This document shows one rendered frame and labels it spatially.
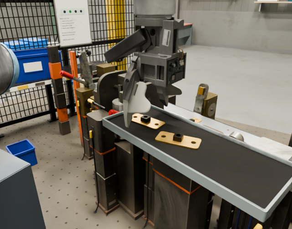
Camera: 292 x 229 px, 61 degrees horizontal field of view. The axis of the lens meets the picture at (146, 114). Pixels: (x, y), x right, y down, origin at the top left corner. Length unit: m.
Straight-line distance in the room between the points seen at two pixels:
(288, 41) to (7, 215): 8.42
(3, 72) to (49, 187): 0.64
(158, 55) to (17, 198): 0.40
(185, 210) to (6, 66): 0.48
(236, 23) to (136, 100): 8.37
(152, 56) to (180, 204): 0.29
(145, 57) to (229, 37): 8.42
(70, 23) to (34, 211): 1.25
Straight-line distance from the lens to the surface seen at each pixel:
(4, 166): 0.58
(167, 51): 0.45
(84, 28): 1.71
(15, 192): 0.58
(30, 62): 1.39
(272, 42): 8.66
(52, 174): 1.21
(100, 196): 0.96
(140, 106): 0.46
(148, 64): 0.47
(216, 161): 0.44
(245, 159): 0.46
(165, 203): 0.55
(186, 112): 0.99
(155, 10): 0.44
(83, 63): 1.08
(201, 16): 9.09
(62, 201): 1.06
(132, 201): 0.91
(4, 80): 0.62
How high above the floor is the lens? 1.41
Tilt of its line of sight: 25 degrees down
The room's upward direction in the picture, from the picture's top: straight up
